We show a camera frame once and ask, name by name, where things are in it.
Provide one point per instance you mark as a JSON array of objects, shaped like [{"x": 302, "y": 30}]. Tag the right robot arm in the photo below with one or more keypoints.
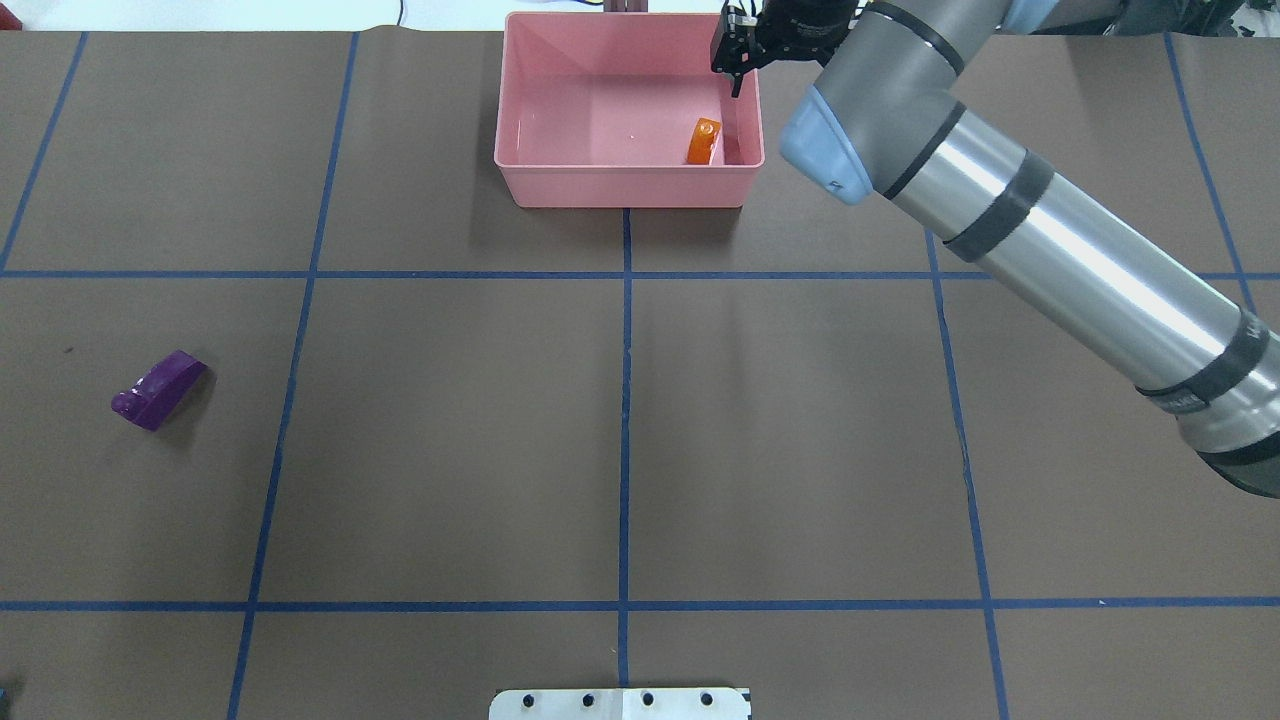
[{"x": 882, "y": 118}]

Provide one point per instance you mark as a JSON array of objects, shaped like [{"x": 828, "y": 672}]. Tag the pink plastic box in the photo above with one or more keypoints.
[{"x": 596, "y": 110}]

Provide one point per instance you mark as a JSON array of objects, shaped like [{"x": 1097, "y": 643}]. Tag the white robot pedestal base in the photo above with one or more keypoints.
[{"x": 623, "y": 703}]

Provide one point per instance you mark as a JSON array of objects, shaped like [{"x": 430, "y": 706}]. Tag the purple block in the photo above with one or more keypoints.
[{"x": 158, "y": 393}]

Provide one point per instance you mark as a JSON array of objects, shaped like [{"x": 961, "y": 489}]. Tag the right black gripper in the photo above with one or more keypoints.
[{"x": 803, "y": 17}]

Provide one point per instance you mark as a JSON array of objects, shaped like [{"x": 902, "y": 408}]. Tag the orange block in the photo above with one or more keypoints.
[{"x": 703, "y": 143}]

